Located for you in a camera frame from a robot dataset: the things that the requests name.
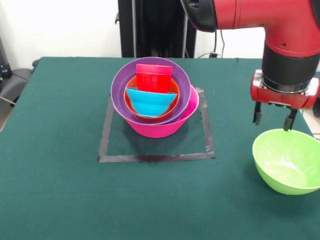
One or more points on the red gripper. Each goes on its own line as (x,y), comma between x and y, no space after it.
(280,98)

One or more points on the large green bowl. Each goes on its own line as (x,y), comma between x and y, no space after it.
(285,165)

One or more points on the orange ribbed bowl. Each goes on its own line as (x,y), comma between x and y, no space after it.
(175,105)

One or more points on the large pink bowl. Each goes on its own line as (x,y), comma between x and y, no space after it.
(155,130)

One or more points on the small cyan bowl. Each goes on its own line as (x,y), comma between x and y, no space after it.
(150,102)

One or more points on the red cup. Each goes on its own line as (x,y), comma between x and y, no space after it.
(152,82)

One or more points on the pink cup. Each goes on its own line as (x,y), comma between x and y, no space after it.
(153,68)

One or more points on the purple bowl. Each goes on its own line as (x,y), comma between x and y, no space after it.
(117,85)

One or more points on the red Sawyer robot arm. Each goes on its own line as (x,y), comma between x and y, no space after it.
(250,15)

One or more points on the black floor device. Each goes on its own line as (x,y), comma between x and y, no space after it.
(315,75)
(15,80)

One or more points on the dark green table cloth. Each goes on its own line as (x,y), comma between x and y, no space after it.
(160,215)

